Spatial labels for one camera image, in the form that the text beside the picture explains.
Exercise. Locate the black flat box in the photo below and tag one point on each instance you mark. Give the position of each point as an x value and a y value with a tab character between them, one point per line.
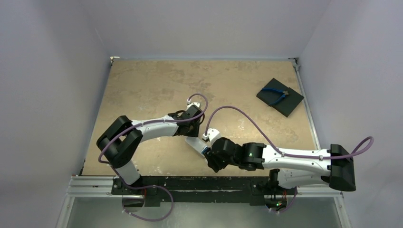
282	98

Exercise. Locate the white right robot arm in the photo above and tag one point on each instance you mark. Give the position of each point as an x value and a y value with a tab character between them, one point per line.
289	168

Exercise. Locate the aluminium frame rail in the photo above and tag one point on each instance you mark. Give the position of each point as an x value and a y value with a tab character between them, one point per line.
90	204

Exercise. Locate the white remote control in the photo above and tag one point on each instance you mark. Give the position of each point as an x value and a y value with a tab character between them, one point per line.
198	145

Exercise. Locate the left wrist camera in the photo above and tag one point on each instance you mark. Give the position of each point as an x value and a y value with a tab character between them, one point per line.
191	103

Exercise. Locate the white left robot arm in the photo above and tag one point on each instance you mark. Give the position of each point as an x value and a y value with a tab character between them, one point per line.
119	142

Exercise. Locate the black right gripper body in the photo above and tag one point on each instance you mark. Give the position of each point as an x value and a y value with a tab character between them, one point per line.
211	160

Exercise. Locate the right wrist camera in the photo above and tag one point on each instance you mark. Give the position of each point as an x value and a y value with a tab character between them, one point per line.
211	136

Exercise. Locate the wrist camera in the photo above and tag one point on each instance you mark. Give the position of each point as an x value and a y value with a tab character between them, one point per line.
191	103
211	136

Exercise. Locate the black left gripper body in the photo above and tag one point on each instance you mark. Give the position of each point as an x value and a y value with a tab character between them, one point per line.
193	131

